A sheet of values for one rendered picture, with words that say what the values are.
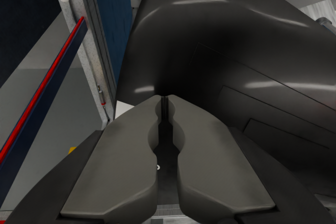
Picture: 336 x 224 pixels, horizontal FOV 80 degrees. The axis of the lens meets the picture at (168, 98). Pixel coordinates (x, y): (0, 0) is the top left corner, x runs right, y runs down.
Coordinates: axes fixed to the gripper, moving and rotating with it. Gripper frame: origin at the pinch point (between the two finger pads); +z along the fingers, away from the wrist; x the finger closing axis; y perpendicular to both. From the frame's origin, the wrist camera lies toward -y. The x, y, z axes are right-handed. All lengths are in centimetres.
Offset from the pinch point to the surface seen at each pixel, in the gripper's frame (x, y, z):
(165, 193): 0.0, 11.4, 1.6
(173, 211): 3, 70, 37
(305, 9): 22.0, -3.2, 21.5
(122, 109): -3.1, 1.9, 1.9
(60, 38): -65, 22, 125
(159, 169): -0.5, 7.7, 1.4
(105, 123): -15.9, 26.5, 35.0
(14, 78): -97, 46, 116
